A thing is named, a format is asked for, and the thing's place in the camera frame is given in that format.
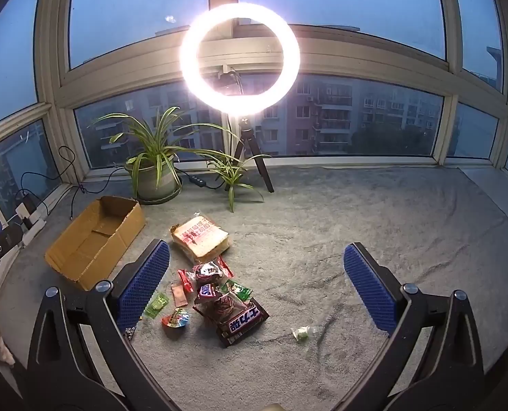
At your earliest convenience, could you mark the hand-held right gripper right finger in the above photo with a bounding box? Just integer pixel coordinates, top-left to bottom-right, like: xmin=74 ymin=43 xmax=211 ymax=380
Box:
xmin=343 ymin=242 xmax=484 ymax=411

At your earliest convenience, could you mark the blue snack bar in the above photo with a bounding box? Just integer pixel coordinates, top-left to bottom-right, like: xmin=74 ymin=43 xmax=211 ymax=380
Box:
xmin=196 ymin=283 xmax=218 ymax=304

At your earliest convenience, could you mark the light green candy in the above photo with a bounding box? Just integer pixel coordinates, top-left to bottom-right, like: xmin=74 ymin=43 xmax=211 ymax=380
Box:
xmin=144 ymin=291 xmax=170 ymax=320

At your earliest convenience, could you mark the large brown chocolate bar bag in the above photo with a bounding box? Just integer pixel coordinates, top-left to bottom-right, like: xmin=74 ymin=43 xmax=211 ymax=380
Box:
xmin=215 ymin=297 xmax=270 ymax=348

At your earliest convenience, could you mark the small spider plant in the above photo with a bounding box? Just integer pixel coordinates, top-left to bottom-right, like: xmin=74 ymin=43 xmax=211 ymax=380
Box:
xmin=194 ymin=148 xmax=265 ymax=214

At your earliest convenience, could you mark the black tripod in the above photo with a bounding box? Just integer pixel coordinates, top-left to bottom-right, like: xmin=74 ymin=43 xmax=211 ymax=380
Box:
xmin=224 ymin=115 xmax=276 ymax=193

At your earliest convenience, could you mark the pale green wrapped candy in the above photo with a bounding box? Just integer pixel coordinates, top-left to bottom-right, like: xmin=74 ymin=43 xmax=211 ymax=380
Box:
xmin=291 ymin=324 xmax=319 ymax=345

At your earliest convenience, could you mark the red packet of dark snack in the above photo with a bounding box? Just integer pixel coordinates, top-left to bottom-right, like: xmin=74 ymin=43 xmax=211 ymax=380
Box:
xmin=177 ymin=256 xmax=234 ymax=295
xmin=193 ymin=293 xmax=248 ymax=322

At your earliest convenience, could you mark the green snack packet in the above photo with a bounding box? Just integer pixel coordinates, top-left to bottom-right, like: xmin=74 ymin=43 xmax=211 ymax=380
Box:
xmin=220 ymin=279 xmax=253 ymax=302

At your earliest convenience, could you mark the white ring light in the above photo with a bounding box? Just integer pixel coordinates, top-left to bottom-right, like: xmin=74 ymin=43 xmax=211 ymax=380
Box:
xmin=179 ymin=2 xmax=301 ymax=117

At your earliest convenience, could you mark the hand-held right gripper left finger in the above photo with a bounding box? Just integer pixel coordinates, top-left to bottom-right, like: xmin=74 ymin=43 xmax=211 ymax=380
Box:
xmin=25 ymin=239 xmax=171 ymax=411

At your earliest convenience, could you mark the bagged sliced bread loaf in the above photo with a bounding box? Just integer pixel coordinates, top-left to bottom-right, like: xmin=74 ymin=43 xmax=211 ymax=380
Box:
xmin=169 ymin=216 xmax=230 ymax=265

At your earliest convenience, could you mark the yellow-green snack packet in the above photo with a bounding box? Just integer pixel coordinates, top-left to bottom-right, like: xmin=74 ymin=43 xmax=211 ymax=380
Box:
xmin=161 ymin=307 xmax=191 ymax=329

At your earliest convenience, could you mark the white power strip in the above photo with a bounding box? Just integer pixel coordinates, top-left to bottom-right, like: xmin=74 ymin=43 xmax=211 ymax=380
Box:
xmin=14 ymin=195 xmax=49 ymax=232

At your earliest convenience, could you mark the pink striped sachet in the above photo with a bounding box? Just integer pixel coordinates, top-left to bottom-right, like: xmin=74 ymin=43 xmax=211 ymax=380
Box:
xmin=171 ymin=283 xmax=189 ymax=308

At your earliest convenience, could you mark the black cable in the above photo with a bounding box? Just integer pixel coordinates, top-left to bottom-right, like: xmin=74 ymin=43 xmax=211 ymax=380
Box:
xmin=20 ymin=146 xmax=130 ymax=220

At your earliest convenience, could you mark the cardboard box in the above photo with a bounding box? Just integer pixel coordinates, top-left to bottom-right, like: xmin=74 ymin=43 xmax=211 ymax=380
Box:
xmin=44 ymin=196 xmax=147 ymax=292

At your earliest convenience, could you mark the large potted spider plant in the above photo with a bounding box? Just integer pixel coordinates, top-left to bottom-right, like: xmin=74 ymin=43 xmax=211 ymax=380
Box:
xmin=89 ymin=107 xmax=241 ymax=206

